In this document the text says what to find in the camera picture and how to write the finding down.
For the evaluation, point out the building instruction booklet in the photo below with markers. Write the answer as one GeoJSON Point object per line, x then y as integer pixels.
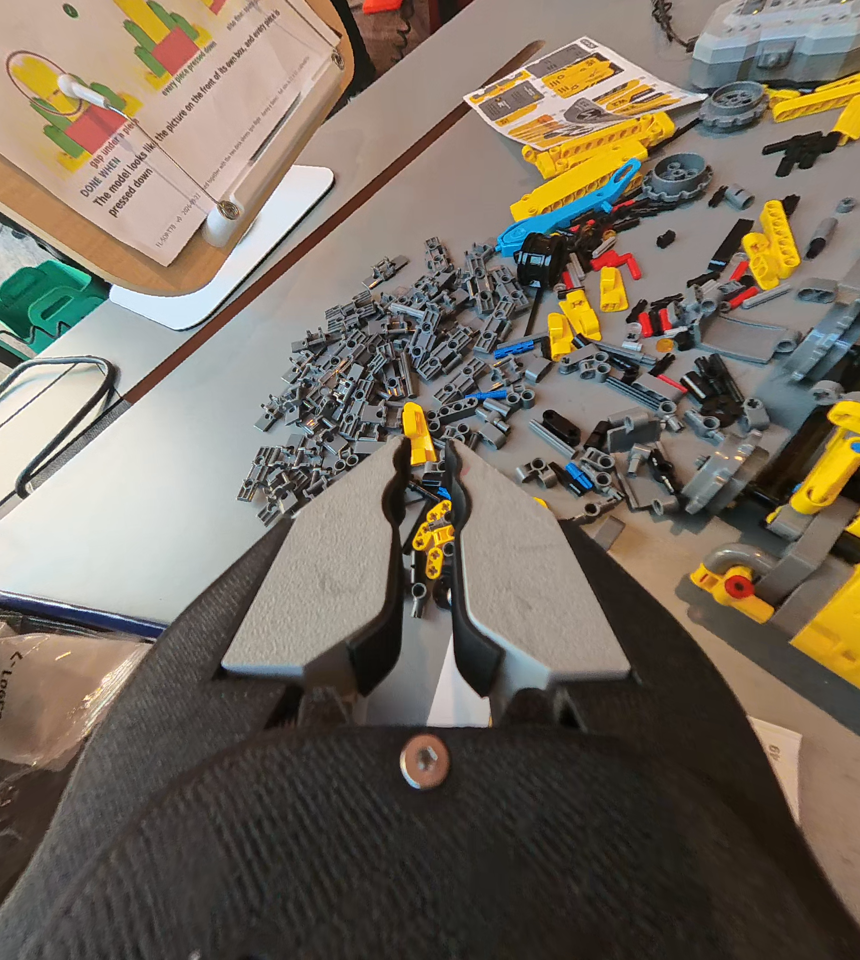
{"type": "Point", "coordinates": [774, 757]}

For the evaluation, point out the orange cone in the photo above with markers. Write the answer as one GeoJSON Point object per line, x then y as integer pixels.
{"type": "Point", "coordinates": [381, 4]}

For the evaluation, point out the printed instruction sheet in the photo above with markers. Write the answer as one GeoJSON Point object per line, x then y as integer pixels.
{"type": "Point", "coordinates": [175, 112]}

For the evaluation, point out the adjoining grey table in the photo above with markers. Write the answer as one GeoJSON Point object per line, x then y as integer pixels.
{"type": "Point", "coordinates": [370, 112]}

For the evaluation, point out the blue brick separator tool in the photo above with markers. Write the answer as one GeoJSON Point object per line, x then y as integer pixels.
{"type": "Point", "coordinates": [550, 221]}

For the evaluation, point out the clear plastic bags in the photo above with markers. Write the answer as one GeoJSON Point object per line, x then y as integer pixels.
{"type": "Point", "coordinates": [25, 690]}

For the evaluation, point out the wooden document stand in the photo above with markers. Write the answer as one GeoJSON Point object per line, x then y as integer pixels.
{"type": "Point", "coordinates": [62, 240]}

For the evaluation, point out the grey battery box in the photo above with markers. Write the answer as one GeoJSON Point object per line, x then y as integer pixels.
{"type": "Point", "coordinates": [774, 37]}

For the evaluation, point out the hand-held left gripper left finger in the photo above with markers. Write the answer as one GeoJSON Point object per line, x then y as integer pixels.
{"type": "Point", "coordinates": [317, 592]}

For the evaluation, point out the yellow grey sticker sheet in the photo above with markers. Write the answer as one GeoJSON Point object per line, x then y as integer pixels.
{"type": "Point", "coordinates": [550, 82]}

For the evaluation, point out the black rubber tyre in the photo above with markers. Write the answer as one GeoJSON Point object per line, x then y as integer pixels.
{"type": "Point", "coordinates": [538, 259]}

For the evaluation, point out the green storage crate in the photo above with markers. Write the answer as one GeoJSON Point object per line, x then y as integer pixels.
{"type": "Point", "coordinates": [47, 307]}

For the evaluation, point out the grey desk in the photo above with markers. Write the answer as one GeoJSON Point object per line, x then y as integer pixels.
{"type": "Point", "coordinates": [175, 487]}

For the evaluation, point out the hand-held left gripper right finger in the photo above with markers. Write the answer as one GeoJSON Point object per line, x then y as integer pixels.
{"type": "Point", "coordinates": [535, 592]}

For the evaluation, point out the pile of brick parts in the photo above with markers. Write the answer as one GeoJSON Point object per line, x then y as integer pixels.
{"type": "Point", "coordinates": [400, 352]}

